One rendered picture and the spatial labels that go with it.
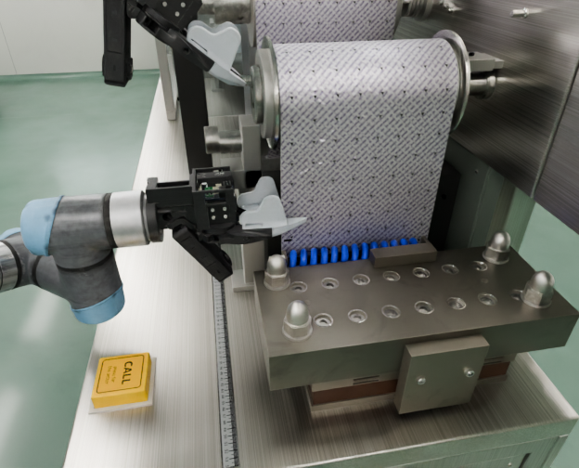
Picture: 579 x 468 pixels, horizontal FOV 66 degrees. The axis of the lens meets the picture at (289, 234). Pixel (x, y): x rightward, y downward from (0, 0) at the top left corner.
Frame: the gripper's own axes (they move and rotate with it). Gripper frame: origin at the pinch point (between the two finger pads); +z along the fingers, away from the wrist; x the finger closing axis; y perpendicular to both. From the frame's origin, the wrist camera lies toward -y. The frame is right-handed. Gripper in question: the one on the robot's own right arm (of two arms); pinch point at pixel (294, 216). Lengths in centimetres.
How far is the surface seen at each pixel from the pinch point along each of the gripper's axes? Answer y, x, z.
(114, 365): -16.6, -8.4, -27.3
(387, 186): 3.9, -0.3, 13.6
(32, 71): -99, 556, -221
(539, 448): -25.1, -25.9, 29.8
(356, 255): -5.5, -3.7, 8.7
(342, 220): -1.2, -0.3, 7.3
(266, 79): 19.3, 1.3, -3.4
